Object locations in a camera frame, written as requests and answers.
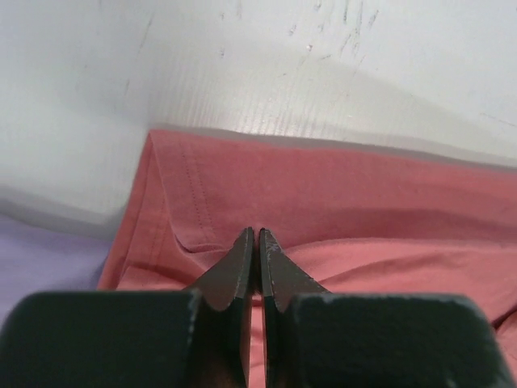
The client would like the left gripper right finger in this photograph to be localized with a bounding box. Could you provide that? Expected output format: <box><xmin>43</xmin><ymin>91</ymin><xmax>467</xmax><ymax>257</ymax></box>
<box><xmin>259</xmin><ymin>229</ymin><xmax>516</xmax><ymax>387</ymax></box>

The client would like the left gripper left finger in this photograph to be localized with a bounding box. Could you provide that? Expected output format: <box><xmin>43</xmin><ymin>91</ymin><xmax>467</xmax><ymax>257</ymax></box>
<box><xmin>1</xmin><ymin>228</ymin><xmax>254</xmax><ymax>387</ymax></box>

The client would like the pink red t shirt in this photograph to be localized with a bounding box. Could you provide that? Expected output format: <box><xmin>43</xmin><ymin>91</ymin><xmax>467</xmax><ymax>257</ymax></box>
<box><xmin>99</xmin><ymin>130</ymin><xmax>516</xmax><ymax>387</ymax></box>

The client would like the folded lavender t shirt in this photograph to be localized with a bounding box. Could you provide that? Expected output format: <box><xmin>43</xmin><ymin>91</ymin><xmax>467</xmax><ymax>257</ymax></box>
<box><xmin>1</xmin><ymin>216</ymin><xmax>111</xmax><ymax>321</ymax></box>

